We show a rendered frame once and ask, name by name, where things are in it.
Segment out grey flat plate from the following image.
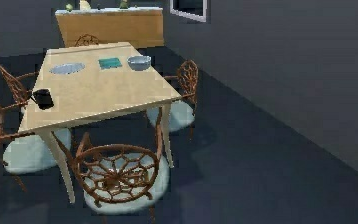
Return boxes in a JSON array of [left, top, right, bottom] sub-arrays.
[[49, 62, 86, 75]]

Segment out wooden counter cabinet white top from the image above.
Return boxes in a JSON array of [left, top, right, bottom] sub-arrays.
[[54, 7, 165, 50]]

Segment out black mug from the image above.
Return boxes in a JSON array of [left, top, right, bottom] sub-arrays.
[[30, 88, 55, 111]]

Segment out grey bowl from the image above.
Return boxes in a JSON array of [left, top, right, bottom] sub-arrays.
[[127, 55, 152, 72]]

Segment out brown wicker chair white cushion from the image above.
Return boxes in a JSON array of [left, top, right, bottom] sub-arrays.
[[146, 59, 200, 140], [0, 95, 72, 193], [74, 33, 101, 48], [52, 107, 171, 224], [0, 63, 40, 111]]

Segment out light wooden dining table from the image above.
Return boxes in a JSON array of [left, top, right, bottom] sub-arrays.
[[18, 41, 183, 205]]

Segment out teal square cloth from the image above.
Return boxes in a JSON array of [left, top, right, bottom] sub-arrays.
[[98, 57, 123, 70]]

